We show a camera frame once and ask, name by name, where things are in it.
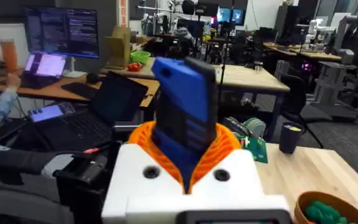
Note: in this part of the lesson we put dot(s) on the black computer mouse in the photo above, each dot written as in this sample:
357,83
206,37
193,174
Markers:
92,78

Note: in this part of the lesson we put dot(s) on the black keyboard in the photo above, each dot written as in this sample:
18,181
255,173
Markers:
79,90

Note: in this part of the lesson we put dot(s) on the dark cup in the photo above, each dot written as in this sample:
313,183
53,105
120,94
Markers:
291,138

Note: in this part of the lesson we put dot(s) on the orange bottle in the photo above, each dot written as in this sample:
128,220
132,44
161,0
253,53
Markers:
9,56

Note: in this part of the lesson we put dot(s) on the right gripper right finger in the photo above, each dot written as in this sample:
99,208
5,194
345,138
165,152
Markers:
228,161

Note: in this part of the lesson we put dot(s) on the blue electric screwdriver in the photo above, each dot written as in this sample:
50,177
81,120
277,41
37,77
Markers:
185,99

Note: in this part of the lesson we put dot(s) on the wooden desk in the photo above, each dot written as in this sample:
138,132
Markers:
57,91

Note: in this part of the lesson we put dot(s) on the small lit tablet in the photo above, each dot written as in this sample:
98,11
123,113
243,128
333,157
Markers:
50,112

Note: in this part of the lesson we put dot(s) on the wooden tub with toys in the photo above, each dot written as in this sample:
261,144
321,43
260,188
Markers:
325,211

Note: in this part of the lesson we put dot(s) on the black open laptop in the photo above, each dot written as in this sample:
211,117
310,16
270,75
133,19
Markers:
89,121

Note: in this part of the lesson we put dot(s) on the laptop with bright screen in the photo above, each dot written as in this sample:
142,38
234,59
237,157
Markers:
43,68

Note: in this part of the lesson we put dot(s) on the wooden table with black legs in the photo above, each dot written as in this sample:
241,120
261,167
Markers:
247,79

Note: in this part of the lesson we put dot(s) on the striped tape roll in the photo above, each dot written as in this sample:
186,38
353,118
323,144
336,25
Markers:
255,126

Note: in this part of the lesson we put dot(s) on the green bowl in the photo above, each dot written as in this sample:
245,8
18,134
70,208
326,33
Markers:
140,57

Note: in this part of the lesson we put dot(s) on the red container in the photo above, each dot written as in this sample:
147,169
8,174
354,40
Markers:
134,66

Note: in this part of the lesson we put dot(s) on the cardboard box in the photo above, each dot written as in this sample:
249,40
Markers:
118,46

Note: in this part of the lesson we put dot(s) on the person's hand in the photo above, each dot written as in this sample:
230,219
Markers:
13,81

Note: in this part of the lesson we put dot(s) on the large computer monitor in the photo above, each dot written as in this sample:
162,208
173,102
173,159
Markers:
62,31

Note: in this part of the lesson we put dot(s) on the green board with blocks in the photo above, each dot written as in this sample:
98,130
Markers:
256,149

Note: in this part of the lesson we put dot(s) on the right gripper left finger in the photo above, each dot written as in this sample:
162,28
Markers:
135,174

